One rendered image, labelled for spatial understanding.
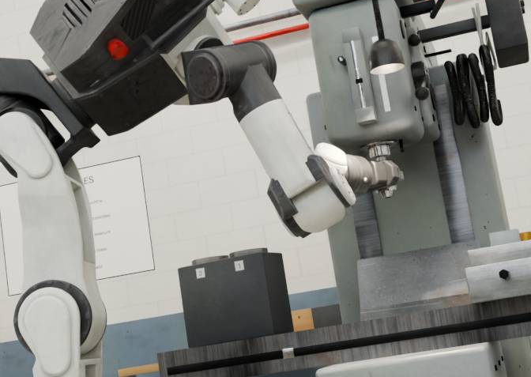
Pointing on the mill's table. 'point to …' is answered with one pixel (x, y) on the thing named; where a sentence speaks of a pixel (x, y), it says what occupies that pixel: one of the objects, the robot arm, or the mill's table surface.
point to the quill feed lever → (420, 75)
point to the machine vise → (481, 290)
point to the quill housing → (332, 45)
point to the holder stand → (235, 297)
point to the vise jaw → (499, 253)
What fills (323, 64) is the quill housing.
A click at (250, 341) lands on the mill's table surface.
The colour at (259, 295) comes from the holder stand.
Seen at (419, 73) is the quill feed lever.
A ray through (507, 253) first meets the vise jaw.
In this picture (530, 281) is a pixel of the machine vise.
